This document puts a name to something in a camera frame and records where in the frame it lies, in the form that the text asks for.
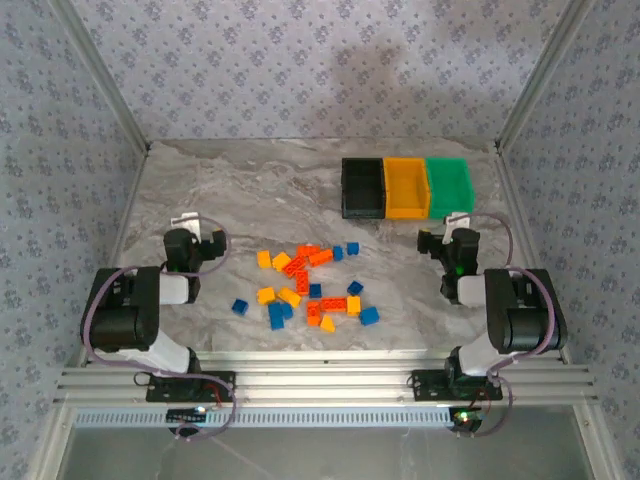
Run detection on aluminium frame leg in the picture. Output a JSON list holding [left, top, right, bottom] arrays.
[[27, 403, 77, 480], [572, 403, 626, 480]]

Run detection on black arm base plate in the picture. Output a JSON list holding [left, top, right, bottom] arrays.
[[144, 370, 237, 402], [409, 368, 504, 402]]

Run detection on black circuit board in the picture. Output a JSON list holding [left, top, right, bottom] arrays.
[[167, 407, 210, 424]]

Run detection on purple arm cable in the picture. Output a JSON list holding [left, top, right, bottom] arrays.
[[449, 210, 570, 439], [79, 214, 239, 444]]

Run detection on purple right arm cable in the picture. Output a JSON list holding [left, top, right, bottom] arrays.
[[449, 210, 570, 439]]

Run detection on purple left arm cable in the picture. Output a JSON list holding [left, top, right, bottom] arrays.
[[79, 214, 239, 444]]

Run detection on aluminium frame post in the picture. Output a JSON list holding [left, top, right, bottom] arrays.
[[493, 0, 600, 152]]

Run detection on black plastic bin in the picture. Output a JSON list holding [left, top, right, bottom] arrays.
[[341, 157, 387, 220]]

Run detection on yellow plastic bin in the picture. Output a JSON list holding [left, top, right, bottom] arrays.
[[382, 156, 432, 221]]

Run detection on aluminium table side rail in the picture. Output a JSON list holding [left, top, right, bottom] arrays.
[[494, 147, 572, 364], [77, 147, 151, 364]]

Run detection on circuit board with green light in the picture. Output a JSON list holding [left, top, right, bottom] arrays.
[[448, 406, 484, 434]]

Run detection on wide aluminium extrusion beam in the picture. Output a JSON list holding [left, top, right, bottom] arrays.
[[53, 364, 600, 406]]

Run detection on white slotted cable duct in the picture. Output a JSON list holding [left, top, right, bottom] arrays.
[[73, 405, 456, 429]]

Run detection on green plastic bin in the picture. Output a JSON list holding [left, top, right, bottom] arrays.
[[424, 156, 476, 221]]

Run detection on narrow aluminium extrusion rail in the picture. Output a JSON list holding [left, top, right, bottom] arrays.
[[79, 348, 572, 368]]

